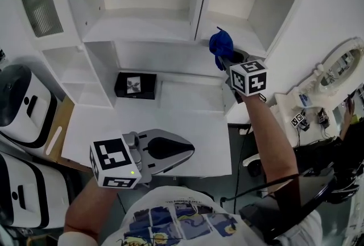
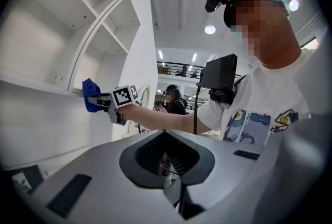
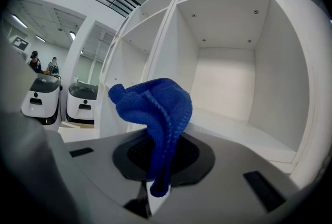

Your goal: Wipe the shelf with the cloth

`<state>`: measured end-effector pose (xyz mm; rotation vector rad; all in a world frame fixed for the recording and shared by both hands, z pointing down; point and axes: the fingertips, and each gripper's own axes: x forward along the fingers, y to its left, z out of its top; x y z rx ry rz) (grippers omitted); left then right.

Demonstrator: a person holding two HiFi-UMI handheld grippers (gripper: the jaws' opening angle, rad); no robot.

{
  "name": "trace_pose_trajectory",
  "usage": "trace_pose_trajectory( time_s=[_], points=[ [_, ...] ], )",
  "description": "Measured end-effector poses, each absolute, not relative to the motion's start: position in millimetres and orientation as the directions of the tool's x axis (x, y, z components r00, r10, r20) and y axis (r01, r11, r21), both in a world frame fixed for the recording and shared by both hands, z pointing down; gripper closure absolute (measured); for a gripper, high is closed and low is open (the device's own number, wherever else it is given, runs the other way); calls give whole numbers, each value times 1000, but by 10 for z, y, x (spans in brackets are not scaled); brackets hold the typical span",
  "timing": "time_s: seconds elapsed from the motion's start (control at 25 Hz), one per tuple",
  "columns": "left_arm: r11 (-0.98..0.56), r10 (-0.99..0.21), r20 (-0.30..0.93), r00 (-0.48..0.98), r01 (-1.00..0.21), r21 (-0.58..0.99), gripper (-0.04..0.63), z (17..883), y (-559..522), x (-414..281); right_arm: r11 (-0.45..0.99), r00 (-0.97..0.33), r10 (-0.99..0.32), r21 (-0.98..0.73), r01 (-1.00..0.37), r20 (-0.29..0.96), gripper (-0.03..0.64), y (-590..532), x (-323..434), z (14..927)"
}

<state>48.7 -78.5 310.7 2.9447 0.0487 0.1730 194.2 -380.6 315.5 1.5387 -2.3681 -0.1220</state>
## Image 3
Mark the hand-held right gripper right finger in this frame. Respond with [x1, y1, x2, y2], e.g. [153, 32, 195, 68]
[149, 131, 303, 224]

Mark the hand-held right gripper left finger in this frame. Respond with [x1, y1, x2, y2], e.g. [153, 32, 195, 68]
[63, 128, 154, 224]

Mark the blue cleaning cloth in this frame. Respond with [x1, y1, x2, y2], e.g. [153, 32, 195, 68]
[108, 77, 193, 198]

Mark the white desk with shelving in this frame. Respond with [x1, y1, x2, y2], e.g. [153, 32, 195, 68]
[94, 0, 325, 185]

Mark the white black delivery robot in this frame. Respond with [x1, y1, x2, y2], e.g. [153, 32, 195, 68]
[20, 74, 63, 125]
[65, 82, 100, 124]

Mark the black white patterned board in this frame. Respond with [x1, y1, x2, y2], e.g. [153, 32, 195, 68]
[11, 35, 31, 51]

